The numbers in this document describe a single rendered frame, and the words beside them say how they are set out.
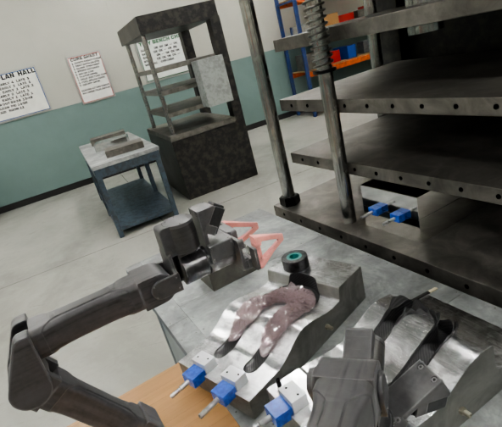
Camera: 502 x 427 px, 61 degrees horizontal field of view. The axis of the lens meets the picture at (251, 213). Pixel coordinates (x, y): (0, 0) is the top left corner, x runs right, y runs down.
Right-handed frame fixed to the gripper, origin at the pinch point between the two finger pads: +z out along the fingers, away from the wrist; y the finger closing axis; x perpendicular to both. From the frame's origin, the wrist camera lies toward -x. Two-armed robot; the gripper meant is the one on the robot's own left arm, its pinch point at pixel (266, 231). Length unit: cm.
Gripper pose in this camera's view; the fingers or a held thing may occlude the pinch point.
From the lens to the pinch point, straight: 89.2
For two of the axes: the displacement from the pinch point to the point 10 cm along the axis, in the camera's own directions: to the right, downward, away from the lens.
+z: 8.4, -3.6, 4.1
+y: -5.0, -2.1, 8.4
